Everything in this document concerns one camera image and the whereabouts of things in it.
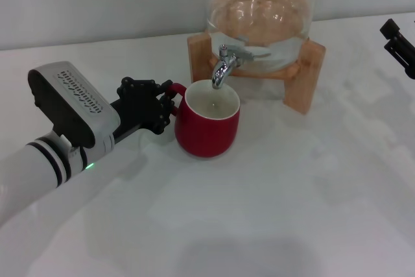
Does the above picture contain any chrome faucet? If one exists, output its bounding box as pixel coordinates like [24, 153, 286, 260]
[212, 43, 254, 90]

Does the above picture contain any glass water dispenser jar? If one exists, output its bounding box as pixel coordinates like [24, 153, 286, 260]
[204, 0, 314, 73]

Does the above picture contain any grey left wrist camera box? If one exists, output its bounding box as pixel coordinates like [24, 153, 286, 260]
[27, 60, 121, 160]

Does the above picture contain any red ceramic cup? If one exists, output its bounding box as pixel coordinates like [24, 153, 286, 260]
[165, 79, 241, 158]

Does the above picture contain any wooden dispenser stand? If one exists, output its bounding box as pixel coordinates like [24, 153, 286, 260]
[187, 32, 326, 115]

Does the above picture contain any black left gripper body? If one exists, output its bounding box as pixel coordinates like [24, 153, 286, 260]
[108, 90, 163, 145]

